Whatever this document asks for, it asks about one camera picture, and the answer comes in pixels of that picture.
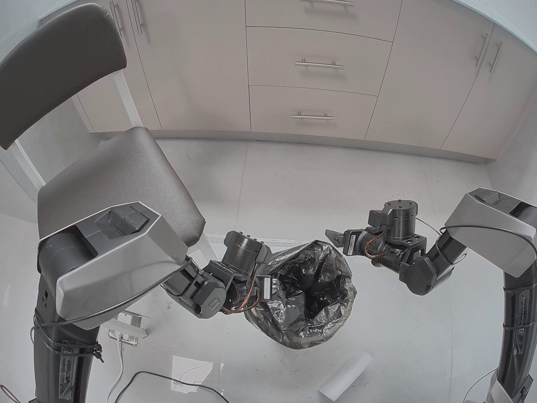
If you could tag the beige cabinet with drawers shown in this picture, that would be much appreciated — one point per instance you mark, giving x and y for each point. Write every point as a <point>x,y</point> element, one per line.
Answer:
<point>314,36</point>

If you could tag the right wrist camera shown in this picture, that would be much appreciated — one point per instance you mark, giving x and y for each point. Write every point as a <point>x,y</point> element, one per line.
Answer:
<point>374,218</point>

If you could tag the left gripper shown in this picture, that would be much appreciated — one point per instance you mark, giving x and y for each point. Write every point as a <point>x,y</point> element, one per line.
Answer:
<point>247,289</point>

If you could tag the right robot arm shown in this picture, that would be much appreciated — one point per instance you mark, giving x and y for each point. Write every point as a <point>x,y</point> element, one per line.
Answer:
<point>482,233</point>

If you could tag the grey padded chair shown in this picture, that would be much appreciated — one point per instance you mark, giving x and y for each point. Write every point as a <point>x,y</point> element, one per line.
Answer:
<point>126,174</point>

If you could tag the white rolled paper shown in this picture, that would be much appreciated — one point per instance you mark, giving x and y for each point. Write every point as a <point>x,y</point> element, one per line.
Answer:
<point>346,376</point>

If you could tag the black plastic bag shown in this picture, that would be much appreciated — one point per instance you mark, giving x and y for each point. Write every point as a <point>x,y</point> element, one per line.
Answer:
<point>319,317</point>

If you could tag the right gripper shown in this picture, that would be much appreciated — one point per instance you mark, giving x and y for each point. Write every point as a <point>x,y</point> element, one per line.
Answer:
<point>354,244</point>

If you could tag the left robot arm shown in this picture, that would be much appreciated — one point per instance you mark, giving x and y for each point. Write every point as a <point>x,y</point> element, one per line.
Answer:
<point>105,267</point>

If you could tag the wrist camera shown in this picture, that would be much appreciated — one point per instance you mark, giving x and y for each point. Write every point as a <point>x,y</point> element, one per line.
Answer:
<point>374,218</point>
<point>263,253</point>

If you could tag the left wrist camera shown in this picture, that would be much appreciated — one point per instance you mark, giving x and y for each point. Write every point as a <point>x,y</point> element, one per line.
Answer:
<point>263,253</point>

